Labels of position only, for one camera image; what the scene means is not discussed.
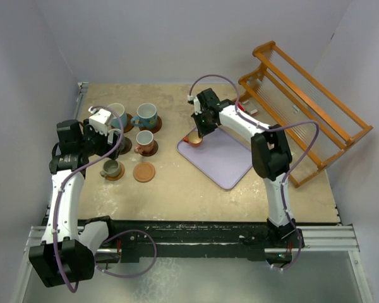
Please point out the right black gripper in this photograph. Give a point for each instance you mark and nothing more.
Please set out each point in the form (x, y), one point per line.
(203, 131)

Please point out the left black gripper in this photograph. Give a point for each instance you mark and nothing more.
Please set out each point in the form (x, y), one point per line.
(88, 130)

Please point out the orange copper cup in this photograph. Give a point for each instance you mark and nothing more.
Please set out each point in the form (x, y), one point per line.
(193, 139)

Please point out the large light blue cup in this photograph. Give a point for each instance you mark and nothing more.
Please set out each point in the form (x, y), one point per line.
(121, 114)

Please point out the grey green cup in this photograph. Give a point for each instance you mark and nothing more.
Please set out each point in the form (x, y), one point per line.
(111, 168)

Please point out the grey blue cup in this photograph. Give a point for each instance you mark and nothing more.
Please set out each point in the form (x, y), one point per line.
(126, 145)

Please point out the dark walnut coaster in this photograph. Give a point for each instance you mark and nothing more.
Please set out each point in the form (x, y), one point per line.
(120, 147)
(151, 151)

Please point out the light orange wooden coaster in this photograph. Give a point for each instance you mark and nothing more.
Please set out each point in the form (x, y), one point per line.
(144, 172)
(119, 176)

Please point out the reddish wooden coaster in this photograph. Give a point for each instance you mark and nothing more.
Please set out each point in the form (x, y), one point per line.
(129, 124)
(156, 128)

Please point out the pink red cup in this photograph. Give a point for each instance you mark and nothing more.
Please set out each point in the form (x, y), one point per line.
(145, 142)

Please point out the blue cup with pattern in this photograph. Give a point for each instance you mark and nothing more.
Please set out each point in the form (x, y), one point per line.
(146, 116)

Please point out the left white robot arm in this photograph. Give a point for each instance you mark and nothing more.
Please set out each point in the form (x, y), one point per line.
(66, 256)

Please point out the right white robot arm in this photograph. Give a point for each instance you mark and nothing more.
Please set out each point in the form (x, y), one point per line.
(270, 153)

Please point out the lilac serving tray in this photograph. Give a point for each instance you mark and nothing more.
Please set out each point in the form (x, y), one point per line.
(221, 157)

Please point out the orange wooden rack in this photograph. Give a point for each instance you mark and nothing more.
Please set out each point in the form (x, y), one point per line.
(289, 94)

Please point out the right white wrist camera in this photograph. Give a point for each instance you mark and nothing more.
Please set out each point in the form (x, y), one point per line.
(192, 100)

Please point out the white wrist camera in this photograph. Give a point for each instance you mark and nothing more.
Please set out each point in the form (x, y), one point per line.
(100, 120)
(192, 100)

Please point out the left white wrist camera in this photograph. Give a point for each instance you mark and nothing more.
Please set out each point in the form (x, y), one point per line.
(100, 120)

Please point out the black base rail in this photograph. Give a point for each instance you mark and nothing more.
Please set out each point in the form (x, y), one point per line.
(173, 239)

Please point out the aluminium frame profile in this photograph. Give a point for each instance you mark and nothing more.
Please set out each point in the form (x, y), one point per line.
(316, 238)

